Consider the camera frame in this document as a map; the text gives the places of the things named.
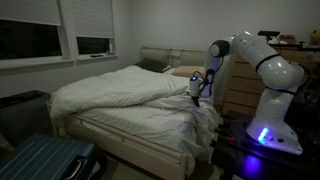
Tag red black clamp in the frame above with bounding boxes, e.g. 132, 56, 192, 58
213, 128, 236, 143
221, 114, 239, 126

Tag yellow plush toy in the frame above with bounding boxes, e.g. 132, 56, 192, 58
308, 26, 320, 46

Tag black mounting bar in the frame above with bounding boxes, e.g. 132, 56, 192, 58
268, 41, 320, 52

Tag dark storage ottoman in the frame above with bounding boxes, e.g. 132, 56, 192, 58
0, 89, 53, 148

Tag narrow window with white blind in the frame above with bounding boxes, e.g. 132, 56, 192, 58
71, 0, 118, 61

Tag blue hard suitcase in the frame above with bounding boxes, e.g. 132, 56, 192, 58
0, 133, 108, 180

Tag beige padded headboard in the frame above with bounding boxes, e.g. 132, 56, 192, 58
139, 46, 214, 73

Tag pink pillow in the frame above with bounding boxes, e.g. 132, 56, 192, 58
170, 64, 206, 79

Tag black robot table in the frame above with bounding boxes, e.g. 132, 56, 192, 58
211, 111, 320, 180

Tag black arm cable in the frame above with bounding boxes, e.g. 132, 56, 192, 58
199, 53, 298, 98

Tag small brown object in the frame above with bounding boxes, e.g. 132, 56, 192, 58
279, 34, 298, 44

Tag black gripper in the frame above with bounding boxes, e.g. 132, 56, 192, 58
190, 85, 202, 108

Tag wooden dresser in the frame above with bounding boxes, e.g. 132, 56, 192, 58
221, 46, 320, 118

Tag dark grey pillow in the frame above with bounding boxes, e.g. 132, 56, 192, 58
134, 58, 172, 74

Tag white mattress sheet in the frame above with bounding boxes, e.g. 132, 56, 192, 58
78, 106, 199, 154

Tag light wooden bed frame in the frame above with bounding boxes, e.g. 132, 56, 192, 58
46, 99, 188, 180

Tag white duvet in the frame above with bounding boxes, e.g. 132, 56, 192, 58
49, 64, 223, 176

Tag wide window with white blind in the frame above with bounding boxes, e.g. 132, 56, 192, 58
0, 0, 73, 69

